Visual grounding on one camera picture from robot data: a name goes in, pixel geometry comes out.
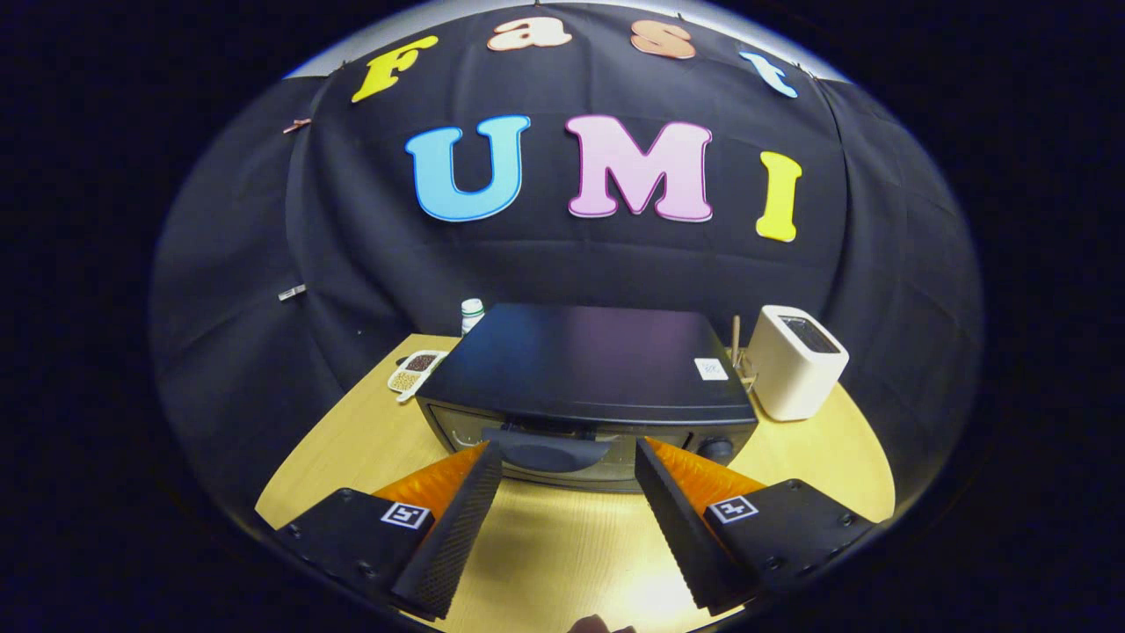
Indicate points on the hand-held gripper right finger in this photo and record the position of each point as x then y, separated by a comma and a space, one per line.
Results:
672, 527

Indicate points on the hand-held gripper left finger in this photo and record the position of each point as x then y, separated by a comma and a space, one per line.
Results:
457, 536

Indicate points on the black toaster oven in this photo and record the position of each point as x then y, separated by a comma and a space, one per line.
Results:
589, 360

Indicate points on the white pop-up toaster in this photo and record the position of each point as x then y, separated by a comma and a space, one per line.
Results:
791, 387

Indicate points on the white divided snack dish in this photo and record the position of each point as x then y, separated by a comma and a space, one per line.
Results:
413, 374

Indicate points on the clear glass holder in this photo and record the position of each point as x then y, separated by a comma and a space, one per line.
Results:
748, 369

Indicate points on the wooden stick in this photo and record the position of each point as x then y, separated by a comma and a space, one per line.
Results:
736, 334

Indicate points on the small white bottle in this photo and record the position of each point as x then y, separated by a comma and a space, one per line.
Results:
472, 318

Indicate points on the silver clip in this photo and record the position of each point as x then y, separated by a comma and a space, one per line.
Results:
292, 292

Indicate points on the copper clip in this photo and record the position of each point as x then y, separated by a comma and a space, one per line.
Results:
297, 126

